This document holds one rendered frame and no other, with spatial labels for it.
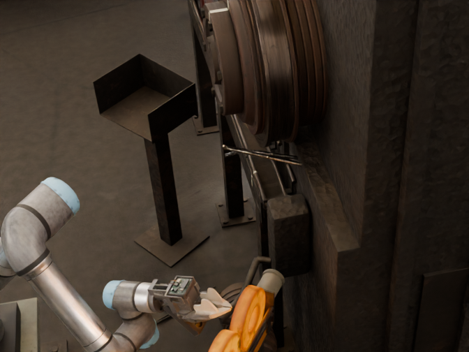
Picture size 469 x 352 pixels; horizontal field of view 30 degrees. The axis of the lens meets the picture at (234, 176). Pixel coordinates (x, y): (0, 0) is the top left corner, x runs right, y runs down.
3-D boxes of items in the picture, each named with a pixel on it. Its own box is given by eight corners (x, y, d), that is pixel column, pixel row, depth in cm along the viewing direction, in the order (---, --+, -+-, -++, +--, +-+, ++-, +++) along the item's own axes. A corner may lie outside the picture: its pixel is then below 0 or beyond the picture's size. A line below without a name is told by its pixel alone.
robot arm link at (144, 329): (121, 356, 230) (105, 325, 225) (144, 327, 238) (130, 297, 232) (143, 362, 226) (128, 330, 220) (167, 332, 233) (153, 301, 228)
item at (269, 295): (274, 323, 220) (274, 292, 214) (273, 324, 220) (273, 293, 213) (247, 314, 223) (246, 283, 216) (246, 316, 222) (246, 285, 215)
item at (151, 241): (163, 205, 340) (139, 52, 291) (211, 237, 326) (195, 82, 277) (124, 235, 329) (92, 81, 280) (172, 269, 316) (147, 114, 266)
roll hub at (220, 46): (224, 70, 238) (217, -21, 219) (246, 135, 218) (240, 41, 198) (204, 73, 237) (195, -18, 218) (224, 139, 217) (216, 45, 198)
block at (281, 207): (306, 252, 243) (306, 191, 227) (313, 274, 238) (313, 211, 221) (268, 260, 242) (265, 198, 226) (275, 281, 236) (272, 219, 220)
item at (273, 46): (255, 72, 252) (247, -79, 220) (296, 181, 218) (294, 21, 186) (233, 76, 251) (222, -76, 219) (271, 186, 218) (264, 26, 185)
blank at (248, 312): (266, 274, 210) (253, 271, 212) (241, 319, 199) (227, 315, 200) (266, 319, 220) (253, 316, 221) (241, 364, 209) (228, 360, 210)
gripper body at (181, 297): (182, 299, 209) (142, 295, 215) (195, 323, 213) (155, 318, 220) (196, 275, 214) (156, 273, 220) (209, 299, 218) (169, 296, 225)
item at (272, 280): (285, 288, 225) (285, 272, 221) (271, 312, 218) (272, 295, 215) (263, 282, 227) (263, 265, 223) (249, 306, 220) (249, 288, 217)
